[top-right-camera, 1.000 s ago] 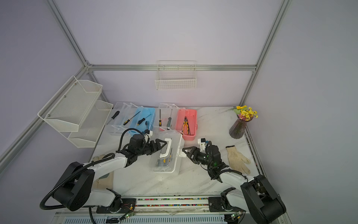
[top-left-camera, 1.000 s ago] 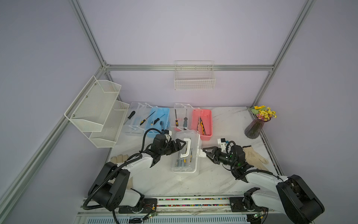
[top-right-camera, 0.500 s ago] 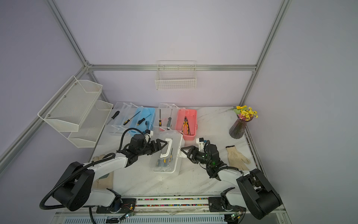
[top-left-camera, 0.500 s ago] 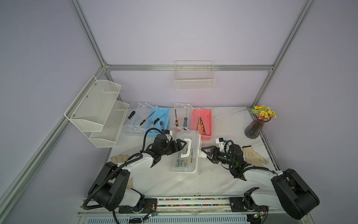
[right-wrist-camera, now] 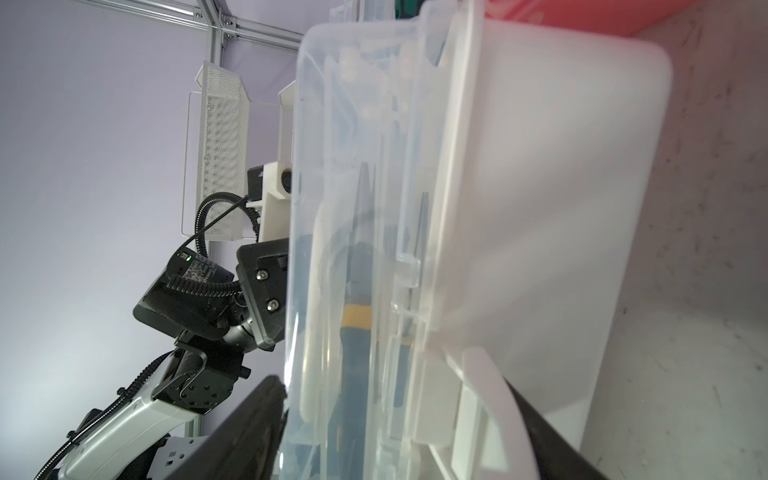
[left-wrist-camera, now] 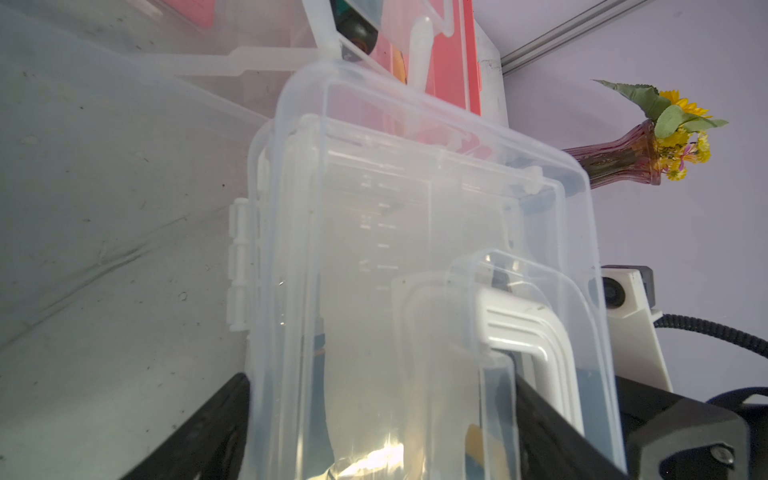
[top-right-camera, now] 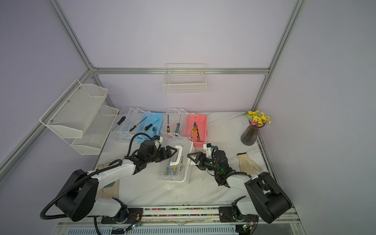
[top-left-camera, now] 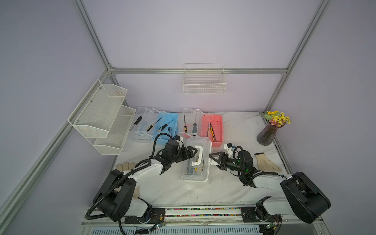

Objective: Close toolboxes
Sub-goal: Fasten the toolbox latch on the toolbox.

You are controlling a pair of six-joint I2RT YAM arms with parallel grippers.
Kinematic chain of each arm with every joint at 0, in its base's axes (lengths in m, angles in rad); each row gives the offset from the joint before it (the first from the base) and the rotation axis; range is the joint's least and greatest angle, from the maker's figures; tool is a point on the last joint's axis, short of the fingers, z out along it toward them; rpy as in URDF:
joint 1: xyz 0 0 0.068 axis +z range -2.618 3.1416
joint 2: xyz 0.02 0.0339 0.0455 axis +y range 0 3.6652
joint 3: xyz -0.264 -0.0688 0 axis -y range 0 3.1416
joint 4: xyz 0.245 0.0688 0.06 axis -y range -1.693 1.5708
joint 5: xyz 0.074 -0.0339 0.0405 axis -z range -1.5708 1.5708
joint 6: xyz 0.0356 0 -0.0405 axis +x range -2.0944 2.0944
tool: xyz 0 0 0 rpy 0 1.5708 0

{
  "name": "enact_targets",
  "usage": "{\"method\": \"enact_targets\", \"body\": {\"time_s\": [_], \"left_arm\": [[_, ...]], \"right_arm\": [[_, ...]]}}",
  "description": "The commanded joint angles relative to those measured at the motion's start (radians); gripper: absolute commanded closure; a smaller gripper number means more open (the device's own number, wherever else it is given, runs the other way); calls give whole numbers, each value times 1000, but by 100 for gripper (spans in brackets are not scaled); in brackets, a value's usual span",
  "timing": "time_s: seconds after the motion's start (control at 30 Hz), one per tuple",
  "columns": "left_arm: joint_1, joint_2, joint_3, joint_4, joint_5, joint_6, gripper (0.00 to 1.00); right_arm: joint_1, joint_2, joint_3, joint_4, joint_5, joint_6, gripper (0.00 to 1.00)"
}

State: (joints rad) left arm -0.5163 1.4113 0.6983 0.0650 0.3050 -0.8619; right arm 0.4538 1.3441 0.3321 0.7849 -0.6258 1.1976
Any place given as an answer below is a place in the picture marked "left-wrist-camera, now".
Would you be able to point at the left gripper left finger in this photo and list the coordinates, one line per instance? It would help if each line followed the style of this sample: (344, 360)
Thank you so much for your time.
(210, 444)

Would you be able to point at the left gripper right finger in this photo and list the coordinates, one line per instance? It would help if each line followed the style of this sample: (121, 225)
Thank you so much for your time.
(550, 448)

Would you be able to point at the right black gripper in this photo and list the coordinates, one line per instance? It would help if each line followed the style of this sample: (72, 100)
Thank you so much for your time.
(668, 436)

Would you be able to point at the white clear toolbox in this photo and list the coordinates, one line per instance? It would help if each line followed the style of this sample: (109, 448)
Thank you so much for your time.
(399, 265)

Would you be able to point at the pink clear toolbox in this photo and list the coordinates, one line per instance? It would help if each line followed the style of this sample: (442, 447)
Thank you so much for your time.
(246, 51)

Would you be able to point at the purple glass vase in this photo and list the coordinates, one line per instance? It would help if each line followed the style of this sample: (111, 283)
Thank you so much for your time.
(633, 157)

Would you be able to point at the yellow artificial flowers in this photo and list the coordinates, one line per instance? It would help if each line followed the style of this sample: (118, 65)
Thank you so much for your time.
(681, 126)

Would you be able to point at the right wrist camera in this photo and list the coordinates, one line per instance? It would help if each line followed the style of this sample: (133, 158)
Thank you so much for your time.
(631, 314)

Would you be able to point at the grey handle screwdriver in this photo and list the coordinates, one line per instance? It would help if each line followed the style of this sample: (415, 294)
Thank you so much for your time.
(353, 26)

